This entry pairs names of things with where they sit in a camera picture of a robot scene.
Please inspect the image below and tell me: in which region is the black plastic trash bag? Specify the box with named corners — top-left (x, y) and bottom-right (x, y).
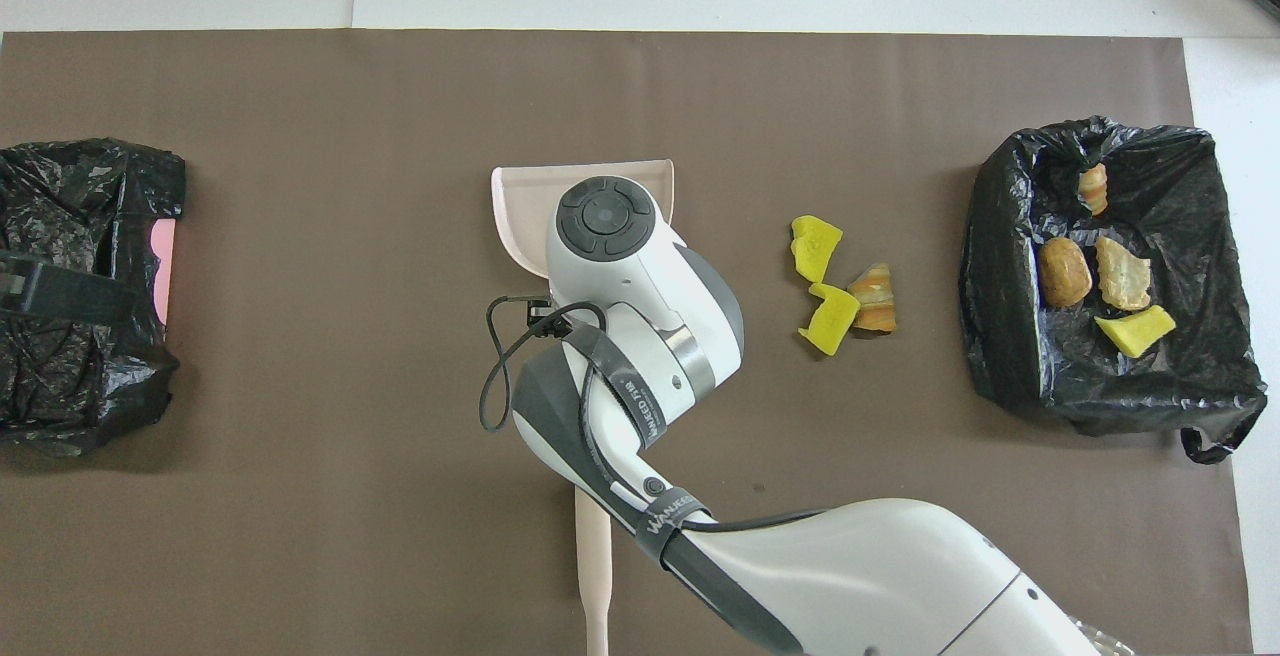
top-left (958, 116), bottom-right (1269, 465)
top-left (0, 138), bottom-right (187, 458)

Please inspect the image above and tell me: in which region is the brown table mat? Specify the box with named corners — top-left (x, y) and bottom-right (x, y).
top-left (0, 29), bottom-right (1256, 656)

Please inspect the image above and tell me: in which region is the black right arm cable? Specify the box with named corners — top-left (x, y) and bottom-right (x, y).
top-left (478, 294), bottom-right (831, 537)

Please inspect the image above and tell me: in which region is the beige plastic dustpan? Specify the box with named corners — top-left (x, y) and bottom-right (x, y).
top-left (490, 159), bottom-right (676, 282)

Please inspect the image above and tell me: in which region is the yellow sponge piece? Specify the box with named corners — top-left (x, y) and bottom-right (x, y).
top-left (798, 282), bottom-right (862, 357)
top-left (790, 215), bottom-right (844, 284)
top-left (1093, 304), bottom-right (1178, 359)

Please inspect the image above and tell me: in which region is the pink plastic bin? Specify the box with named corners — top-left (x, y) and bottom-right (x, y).
top-left (150, 219), bottom-right (177, 322)

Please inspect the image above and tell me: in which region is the small orange croissant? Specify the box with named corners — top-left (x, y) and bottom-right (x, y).
top-left (1077, 163), bottom-right (1110, 217)

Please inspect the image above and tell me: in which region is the beige hand brush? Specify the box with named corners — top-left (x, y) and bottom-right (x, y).
top-left (574, 489), bottom-right (613, 656)

